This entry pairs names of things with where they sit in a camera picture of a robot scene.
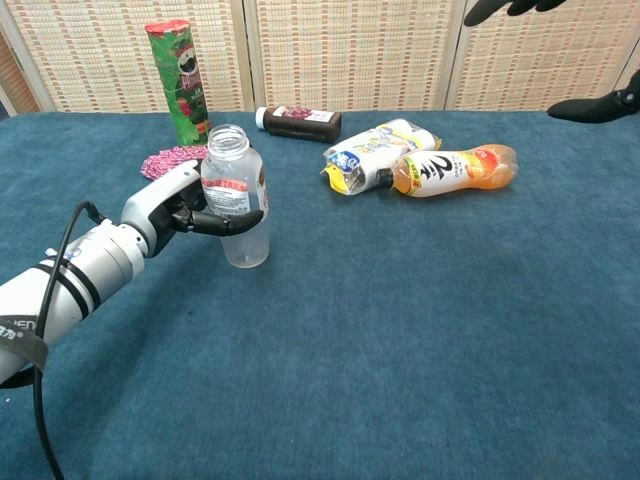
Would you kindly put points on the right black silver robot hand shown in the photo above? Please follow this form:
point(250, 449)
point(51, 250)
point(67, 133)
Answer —
point(585, 110)

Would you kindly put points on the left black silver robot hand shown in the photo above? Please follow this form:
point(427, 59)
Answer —
point(155, 200)

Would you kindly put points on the clear plastic bottle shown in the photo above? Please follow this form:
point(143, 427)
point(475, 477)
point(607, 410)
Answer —
point(245, 250)

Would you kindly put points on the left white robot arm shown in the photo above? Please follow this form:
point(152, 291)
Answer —
point(90, 270)

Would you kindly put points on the orange drink bottle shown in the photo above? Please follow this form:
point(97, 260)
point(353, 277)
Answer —
point(450, 175)

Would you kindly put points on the dark juice bottle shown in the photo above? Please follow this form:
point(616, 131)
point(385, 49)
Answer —
point(300, 127)

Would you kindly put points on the pink patterned packet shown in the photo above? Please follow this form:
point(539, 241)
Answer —
point(160, 165)

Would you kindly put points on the woven bamboo screen panel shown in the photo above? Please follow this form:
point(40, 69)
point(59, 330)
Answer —
point(525, 65)
point(627, 75)
point(350, 55)
point(90, 60)

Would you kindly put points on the green Pringles can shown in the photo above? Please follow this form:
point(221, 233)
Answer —
point(185, 90)

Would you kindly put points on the white yellow snack package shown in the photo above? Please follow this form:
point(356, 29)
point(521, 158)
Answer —
point(370, 145)

